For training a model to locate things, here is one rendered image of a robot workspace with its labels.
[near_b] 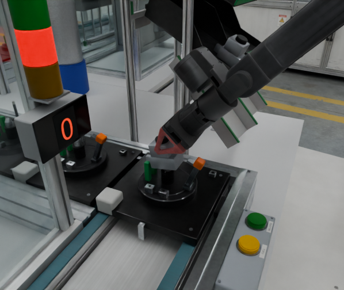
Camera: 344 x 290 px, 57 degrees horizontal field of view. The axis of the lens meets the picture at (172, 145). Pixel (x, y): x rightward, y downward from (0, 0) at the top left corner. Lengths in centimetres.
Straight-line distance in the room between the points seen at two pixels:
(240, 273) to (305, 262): 23
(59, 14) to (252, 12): 358
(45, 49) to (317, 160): 91
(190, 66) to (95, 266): 43
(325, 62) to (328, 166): 356
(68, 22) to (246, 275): 123
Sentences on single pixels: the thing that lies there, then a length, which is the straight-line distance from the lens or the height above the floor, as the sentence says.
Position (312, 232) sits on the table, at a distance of 89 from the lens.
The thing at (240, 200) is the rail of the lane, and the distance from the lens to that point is 77.
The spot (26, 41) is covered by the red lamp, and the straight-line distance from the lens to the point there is 50.
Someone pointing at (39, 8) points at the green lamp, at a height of 139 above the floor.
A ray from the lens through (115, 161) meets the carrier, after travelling 87.
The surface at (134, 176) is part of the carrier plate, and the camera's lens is 81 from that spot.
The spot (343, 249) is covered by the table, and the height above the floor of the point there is 86.
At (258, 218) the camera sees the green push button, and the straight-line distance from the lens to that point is 71.
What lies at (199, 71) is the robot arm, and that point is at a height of 127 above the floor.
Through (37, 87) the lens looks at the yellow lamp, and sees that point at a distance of 52.
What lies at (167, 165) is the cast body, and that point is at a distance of 70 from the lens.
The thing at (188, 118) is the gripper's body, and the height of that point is 118.
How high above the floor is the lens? 145
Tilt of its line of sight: 31 degrees down
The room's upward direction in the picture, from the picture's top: straight up
